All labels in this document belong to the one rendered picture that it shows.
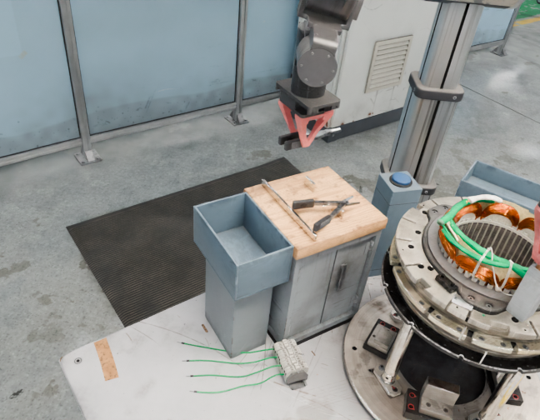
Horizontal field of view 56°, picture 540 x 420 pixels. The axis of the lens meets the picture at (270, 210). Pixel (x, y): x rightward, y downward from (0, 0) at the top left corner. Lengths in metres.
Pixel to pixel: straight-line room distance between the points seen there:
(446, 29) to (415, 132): 0.24
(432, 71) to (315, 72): 0.51
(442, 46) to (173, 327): 0.82
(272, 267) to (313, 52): 0.35
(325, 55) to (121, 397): 0.68
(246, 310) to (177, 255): 1.43
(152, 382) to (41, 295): 1.33
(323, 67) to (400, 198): 0.45
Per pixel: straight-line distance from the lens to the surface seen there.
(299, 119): 0.83
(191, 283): 2.22
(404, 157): 1.29
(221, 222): 0.97
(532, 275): 0.77
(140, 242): 2.43
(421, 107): 1.23
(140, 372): 1.03
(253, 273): 0.84
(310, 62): 0.73
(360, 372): 1.03
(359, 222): 0.92
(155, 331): 1.08
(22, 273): 2.40
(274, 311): 1.01
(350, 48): 3.04
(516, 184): 1.22
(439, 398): 1.00
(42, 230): 2.60
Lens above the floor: 1.63
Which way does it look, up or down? 38 degrees down
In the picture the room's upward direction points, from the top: 6 degrees clockwise
